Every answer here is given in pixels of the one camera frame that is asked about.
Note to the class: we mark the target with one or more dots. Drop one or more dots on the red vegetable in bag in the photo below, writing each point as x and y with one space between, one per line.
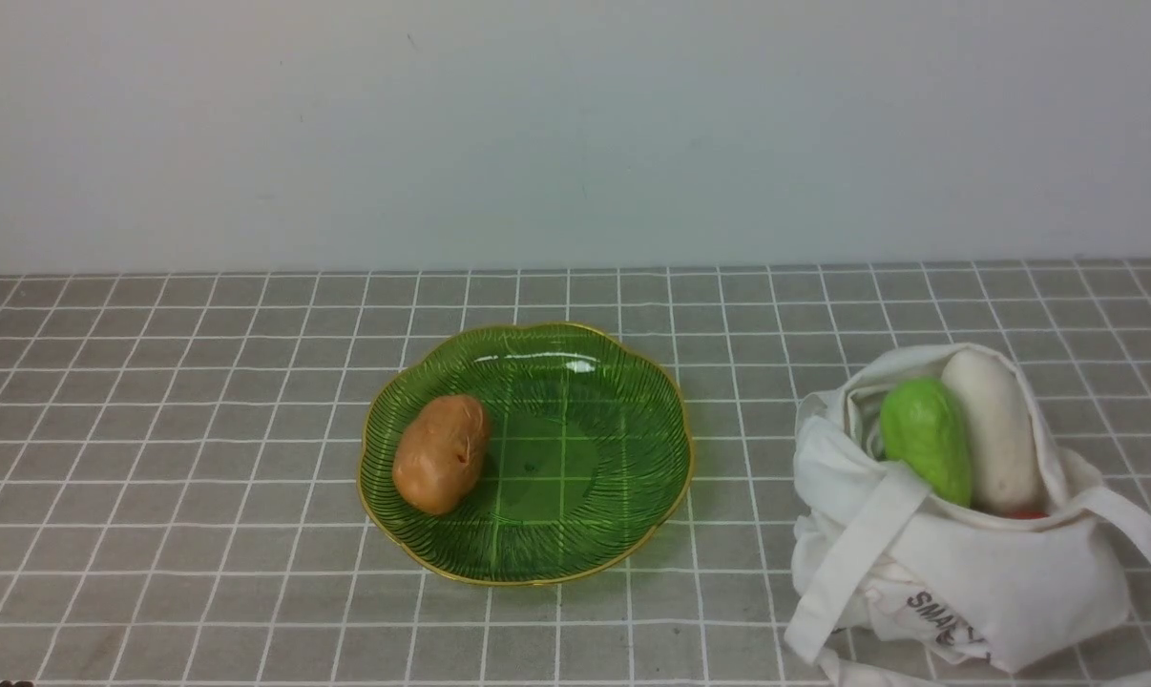
1026 515

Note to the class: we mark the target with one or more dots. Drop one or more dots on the white radish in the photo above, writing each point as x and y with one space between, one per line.
1001 439

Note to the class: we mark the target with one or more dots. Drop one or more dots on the green glass plate gold rim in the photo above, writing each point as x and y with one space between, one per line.
591 451

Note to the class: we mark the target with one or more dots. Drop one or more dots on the green vegetable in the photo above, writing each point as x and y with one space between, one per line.
922 426

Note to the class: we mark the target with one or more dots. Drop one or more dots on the grey checked tablecloth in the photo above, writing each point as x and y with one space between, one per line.
178 455

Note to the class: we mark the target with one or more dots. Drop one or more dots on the brown potato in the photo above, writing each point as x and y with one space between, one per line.
441 454

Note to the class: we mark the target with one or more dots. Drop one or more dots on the white cloth bag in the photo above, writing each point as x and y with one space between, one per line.
879 551

